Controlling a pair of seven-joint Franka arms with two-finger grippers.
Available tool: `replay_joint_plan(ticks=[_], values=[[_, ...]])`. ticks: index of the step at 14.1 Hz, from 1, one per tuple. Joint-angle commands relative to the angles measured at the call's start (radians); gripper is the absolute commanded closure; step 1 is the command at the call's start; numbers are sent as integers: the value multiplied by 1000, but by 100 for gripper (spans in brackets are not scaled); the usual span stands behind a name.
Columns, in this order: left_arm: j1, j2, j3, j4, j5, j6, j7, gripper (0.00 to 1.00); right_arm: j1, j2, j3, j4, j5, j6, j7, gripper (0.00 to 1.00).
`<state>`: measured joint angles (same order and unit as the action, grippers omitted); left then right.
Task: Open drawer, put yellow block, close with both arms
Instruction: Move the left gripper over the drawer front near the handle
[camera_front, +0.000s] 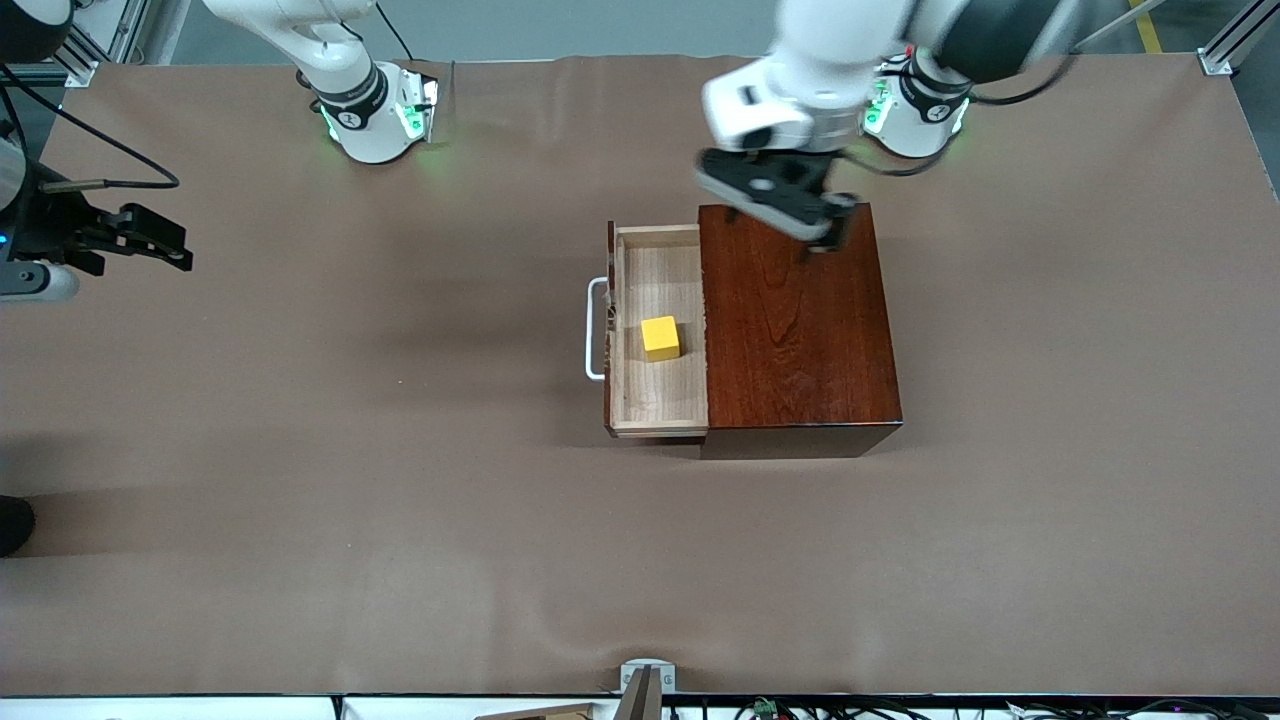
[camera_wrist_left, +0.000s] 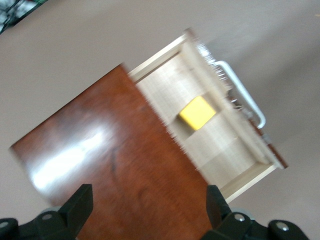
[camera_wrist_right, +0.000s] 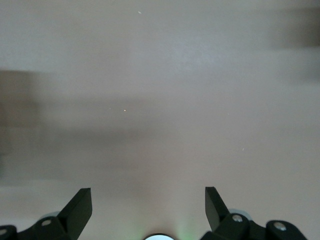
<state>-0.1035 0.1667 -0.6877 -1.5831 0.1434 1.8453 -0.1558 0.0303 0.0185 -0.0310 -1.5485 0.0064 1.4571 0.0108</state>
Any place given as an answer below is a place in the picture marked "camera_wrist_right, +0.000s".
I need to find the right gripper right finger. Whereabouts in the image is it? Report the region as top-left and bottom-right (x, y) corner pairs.
(199, 186), (307, 240)

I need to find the brown table cover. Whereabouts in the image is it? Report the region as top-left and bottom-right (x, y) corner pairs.
(0, 0), (320, 240)

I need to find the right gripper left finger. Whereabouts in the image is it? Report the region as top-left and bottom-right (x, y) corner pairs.
(0, 187), (93, 240)

